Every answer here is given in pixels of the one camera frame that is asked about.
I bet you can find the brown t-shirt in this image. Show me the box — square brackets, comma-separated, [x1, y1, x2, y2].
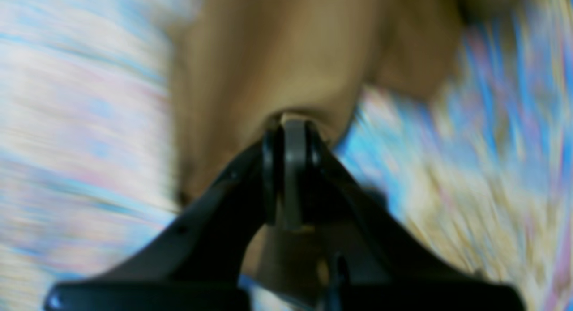
[166, 0, 529, 294]

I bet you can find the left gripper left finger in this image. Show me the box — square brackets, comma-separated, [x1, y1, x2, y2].
[44, 127, 284, 311]

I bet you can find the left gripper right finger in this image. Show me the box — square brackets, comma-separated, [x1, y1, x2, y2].
[283, 120, 525, 311]

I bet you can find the patterned tile tablecloth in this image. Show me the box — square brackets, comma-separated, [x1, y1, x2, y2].
[1, 0, 572, 311]

